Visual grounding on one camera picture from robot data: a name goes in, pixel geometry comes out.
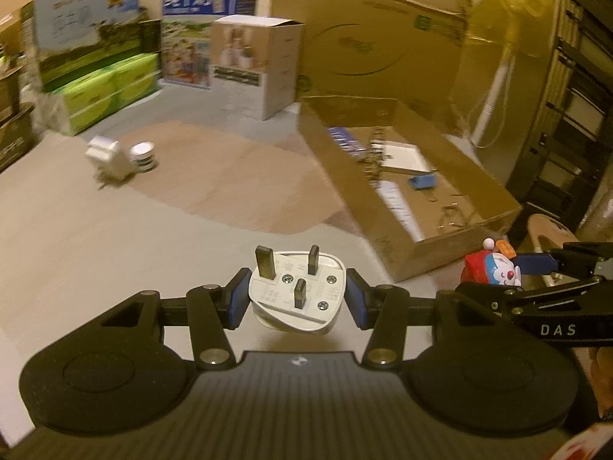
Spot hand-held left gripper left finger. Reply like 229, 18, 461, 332
98, 268, 252, 371

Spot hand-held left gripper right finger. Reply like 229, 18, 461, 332
346, 268, 499, 370

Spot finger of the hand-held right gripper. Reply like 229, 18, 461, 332
516, 242, 613, 276
455, 275, 606, 314

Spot blue cartoon cat toy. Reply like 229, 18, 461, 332
461, 237, 523, 289

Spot white three-pin plug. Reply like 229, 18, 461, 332
247, 245, 346, 336

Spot shallow cardboard box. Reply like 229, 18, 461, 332
298, 96, 524, 283

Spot blue binder clip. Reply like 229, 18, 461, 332
408, 172, 438, 193

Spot white shallow box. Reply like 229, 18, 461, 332
378, 141, 434, 176

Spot blue printed packet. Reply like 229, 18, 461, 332
328, 126, 367, 154

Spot beige slipper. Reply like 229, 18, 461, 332
527, 213, 575, 288

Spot white flat board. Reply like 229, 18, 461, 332
376, 182, 425, 243

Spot brown floor mat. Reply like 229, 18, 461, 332
127, 122, 346, 233

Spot white pole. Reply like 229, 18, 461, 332
472, 55, 513, 149

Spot white power adapter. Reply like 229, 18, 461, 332
85, 136, 132, 187

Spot white product box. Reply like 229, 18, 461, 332
210, 15, 306, 120

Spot green box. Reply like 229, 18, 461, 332
52, 69, 120, 137
110, 53, 161, 111

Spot clear plastic cover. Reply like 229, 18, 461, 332
464, 0, 566, 154

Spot blue milk carton box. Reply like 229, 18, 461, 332
160, 0, 259, 91

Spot large brown cardboard box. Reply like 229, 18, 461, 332
270, 0, 480, 137

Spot dark cardboard box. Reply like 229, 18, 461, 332
0, 105, 36, 173

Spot landscape printed box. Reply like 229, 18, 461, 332
21, 0, 161, 97

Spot metal wire clips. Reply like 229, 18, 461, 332
438, 204, 467, 228

